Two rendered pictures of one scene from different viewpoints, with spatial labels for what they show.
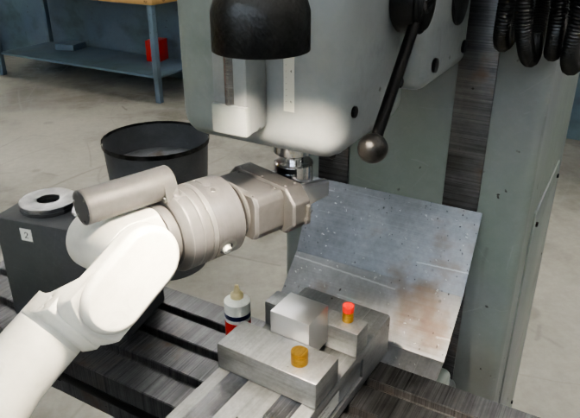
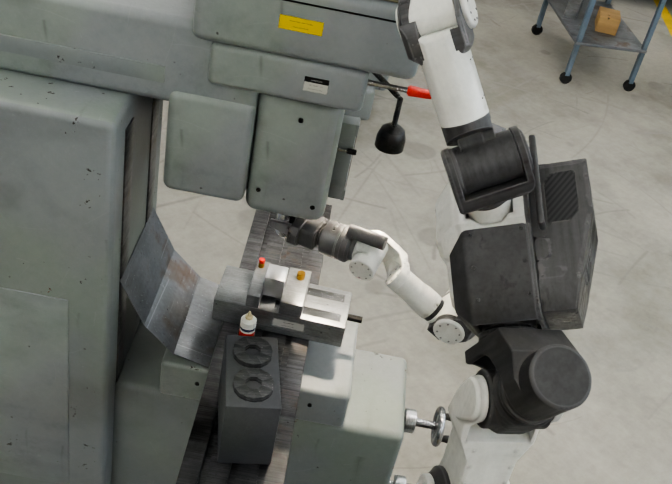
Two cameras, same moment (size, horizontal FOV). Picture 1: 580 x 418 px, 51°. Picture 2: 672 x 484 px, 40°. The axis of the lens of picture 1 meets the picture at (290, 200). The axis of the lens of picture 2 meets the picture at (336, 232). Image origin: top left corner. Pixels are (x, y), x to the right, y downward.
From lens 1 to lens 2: 246 cm
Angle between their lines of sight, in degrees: 97
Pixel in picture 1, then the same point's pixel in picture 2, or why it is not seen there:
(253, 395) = (311, 302)
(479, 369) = not seen: hidden behind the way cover
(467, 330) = not seen: hidden behind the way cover
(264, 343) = (293, 291)
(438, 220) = (151, 230)
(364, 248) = (151, 280)
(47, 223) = (275, 375)
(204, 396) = (321, 317)
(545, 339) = not seen: outside the picture
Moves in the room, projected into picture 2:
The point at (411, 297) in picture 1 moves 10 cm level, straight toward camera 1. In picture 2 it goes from (173, 273) to (209, 274)
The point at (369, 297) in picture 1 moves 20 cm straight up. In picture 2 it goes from (172, 295) to (176, 236)
